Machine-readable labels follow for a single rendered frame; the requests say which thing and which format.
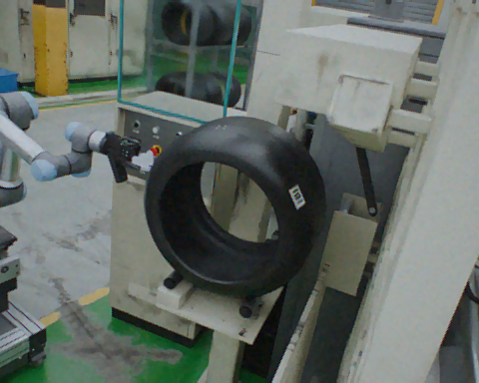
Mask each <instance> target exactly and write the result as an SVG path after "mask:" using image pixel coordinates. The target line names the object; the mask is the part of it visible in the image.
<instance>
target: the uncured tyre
mask: <svg viewBox="0 0 479 383"><path fill-rule="evenodd" d="M253 119H254V120H253ZM251 120H253V121H252V122H250V121H251ZM215 126H228V128H227V129H226V130H225V131H224V130H214V127H215ZM206 162H210V163H217V164H221V165H227V166H229V167H232V168H233V169H237V170H238V171H240V172H241V173H244V174H245V175H246V176H248V177H250V178H251V179H252V180H253V181H254V182H255V183H256V184H257V185H258V186H259V187H260V188H261V190H262V191H263V192H264V193H265V195H266V197H267V198H268V199H269V201H270V204H271V206H272V207H273V209H274V214H275V216H276V219H277V223H278V239H274V240H271V241H266V242H253V241H249V240H244V239H240V238H238V237H236V236H234V235H232V234H230V233H229V232H228V231H225V230H224V229H223V228H222V227H221V226H220V225H219V224H218V223H217V222H216V221H215V220H214V219H213V218H212V215H211V214H210V213H209V211H208V209H207V207H206V205H205V203H204V198H203V194H202V190H201V177H202V172H203V169H204V164H205V163H206ZM297 185H298V186H299V189H300V192H301V193H302V195H303V199H304V201H305V202H306V203H305V204H304V205H303V206H301V207H300V208H299V209H296V206H295V203H294V201H293V199H292V197H291V193H290V192H289V190H291V189H292V188H293V187H295V186H297ZM144 208H145V219H146V222H147V225H148V228H149V232H150V235H151V236H152V238H153V242H154V243H155V244H156V246H157V249H158V250H159V252H160V253H161V255H162V256H163V257H164V259H165V260H166V261H167V263H168V264H169V265H170V266H171V267H172V268H173V269H174V270H175V271H176V272H177V273H178V274H179V275H181V276H182V277H183V278H185V279H186V280H187V281H189V282H190V283H191V284H193V285H195V286H197V287H198V288H200V289H203V290H205V291H207V292H209V293H211V294H216V295H219V296H223V297H227V298H256V297H259V296H262V295H265V294H270V293H271V292H273V291H275V290H276V289H279V288H280V287H282V286H283V285H285V284H286V283H287V282H289V281H291V280H292V279H293V278H294V277H295V276H296V275H297V274H298V273H299V271H300V270H301V269H302V268H303V265H304V264H305V263H306V261H307V258H308V257H309V255H310V253H311V252H312V249H313V248H314V246H315V244H316V241H317V240H318V238H319V236H320V233H321V231H322V228H323V226H324V219H325V213H326V197H325V191H324V184H323V180H322V177H321V175H320V171H319V169H318V167H317V165H316V162H315V161H314V160H313V158H312V157H311V155H310V153H309V152H308V151H307V149H306V148H305V147H304V146H303V144H301V143H300V142H299V140H297V139H296V138H295V137H294V136H292V135H291V134H290V133H289V132H287V131H285V130H284V129H283V128H281V127H279V126H277V125H275V124H274V123H270V122H267V121H265V120H262V119H256V118H252V117H246V116H228V117H224V118H219V119H214V120H211V121H210V122H208V123H204V124H203V125H201V126H199V127H196V128H194V129H192V130H190V131H187V132H186V133H184V134H182V135H181V136H178V137H177V138H175V139H174V140H172V141H171V142H170V143H169V144H167V145H166V147H165V148H163V150H162V151H161V152H160V154H159V155H158V156H157V159H156V160H155V161H154V162H153V165H152V167H151V168H150V170H149V174H148V176H147V179H146V182H145V193H144Z"/></svg>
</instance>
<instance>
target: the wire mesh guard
mask: <svg viewBox="0 0 479 383"><path fill-rule="evenodd" d="M329 265H330V263H328V262H326V263H325V264H324V267H323V269H322V271H321V273H320V277H319V278H318V280H317V282H316V286H315V287H314V289H313V290H312V295H311V296H310V297H309V299H308V302H307V304H306V306H305V308H304V310H303V314H302V315H301V317H300V319H299V323H298V324H297V326H296V328H295V332H294V333H293V335H292V337H291V340H290V342H289V345H288V346H287V349H286V352H285V353H284V355H283V359H282V361H281V362H280V364H279V366H278V370H277V371H276V373H275V375H274V379H273V380H272V383H300V379H301V375H302V373H303V370H304V364H305V361H306V358H307V354H308V349H309V345H310V343H311V340H312V334H313V331H314V328H315V325H316V319H317V315H318V313H319V310H320V304H321V301H322V298H323V295H324V289H325V286H326V285H323V282H324V278H325V276H326V274H327V272H328V270H329ZM294 349H295V350H294Z"/></svg>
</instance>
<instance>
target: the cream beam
mask: <svg viewBox="0 0 479 383"><path fill-rule="evenodd" d="M422 41H423V38H416V37H411V36H407V35H402V34H393V33H388V32H384V31H379V30H370V29H365V28H360V27H355V26H346V25H333V26H317V27H309V28H301V29H294V30H286V31H285V33H284V37H283V42H282V49H281V54H280V59H279V63H278V73H277V77H276V81H275V86H274V95H273V102H274V103H276V104H279V105H283V106H290V107H294V108H297V109H300V110H308V111H311V112H314V113H318V114H321V115H326V114H327V111H328V105H329V102H332V98H333V93H334V90H335V87H336V83H337V78H338V76H339V73H340V72H341V71H348V72H356V73H360V74H363V75H367V76H371V77H379V78H384V79H388V80H392V81H393V82H394V93H393V97H392V102H391V105H390V108H391V106H393V110H400V107H401V104H402V102H403V97H404V94H405V89H406V86H407V84H408V81H409V76H410V74H411V73H412V74H413V71H414V66H415V63H416V60H417V57H418V52H419V49H420V46H421V44H422ZM390 108H389V110H390ZM389 110H388V114H389Z"/></svg>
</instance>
